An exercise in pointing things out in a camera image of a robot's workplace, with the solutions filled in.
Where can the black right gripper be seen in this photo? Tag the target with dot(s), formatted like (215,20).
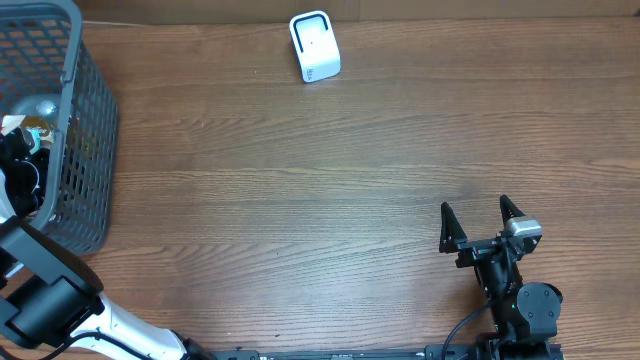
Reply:
(472,251)

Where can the brown snack packet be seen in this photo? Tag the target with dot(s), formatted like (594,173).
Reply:
(35,130)

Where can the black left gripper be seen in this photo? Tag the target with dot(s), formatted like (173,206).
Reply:
(27,202)

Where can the grey plastic mesh basket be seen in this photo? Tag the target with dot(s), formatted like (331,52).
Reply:
(43,57)

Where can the yellow oil bottle silver cap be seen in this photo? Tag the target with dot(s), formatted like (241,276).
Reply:
(45,106)

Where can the white barcode scanner stand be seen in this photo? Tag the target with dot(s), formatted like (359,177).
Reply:
(315,45)

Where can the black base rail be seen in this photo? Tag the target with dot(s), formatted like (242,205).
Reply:
(350,355)

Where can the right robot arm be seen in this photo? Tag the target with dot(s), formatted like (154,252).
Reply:
(525,314)

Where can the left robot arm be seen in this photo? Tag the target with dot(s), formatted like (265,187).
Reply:
(63,304)

